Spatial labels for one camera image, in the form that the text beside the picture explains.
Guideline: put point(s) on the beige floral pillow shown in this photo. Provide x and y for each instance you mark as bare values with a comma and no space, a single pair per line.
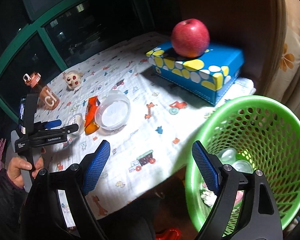
288,70

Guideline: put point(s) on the blue tissue box yellow dots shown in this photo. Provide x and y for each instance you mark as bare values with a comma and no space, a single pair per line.
208,76

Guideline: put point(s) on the person's left hand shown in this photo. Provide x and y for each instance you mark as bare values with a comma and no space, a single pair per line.
13,172

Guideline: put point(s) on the white printed bed sheet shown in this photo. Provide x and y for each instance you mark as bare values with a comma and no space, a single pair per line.
150,147

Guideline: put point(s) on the orange snack wrapper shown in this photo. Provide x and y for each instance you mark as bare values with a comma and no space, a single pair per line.
90,125

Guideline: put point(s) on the round clear lidded container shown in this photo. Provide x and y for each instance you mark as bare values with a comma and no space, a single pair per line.
113,112

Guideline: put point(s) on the red white wrapper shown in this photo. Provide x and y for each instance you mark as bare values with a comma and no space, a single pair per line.
209,198

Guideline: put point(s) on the white skull toy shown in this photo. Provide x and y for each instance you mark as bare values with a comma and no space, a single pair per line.
72,79

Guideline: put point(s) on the orange water bottle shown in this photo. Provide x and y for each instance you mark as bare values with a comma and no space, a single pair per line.
46,95

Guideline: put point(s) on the clear plastic cup with label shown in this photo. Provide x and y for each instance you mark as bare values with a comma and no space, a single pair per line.
77,119

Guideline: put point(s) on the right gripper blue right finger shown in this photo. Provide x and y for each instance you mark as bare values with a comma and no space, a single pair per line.
209,174

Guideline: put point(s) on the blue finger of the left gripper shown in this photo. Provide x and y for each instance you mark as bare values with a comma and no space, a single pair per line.
52,124

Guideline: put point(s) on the clear plastic dome cup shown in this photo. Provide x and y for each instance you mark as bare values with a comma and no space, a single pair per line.
227,156

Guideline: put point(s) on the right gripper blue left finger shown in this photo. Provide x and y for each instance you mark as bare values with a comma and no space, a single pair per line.
93,165

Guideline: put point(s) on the green plastic mesh basket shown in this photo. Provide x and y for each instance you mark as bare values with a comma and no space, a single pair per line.
266,136

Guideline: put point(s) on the red apple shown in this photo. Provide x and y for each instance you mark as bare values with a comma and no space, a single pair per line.
190,38

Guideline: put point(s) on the black sleeved left forearm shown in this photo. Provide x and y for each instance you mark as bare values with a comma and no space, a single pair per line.
11,202

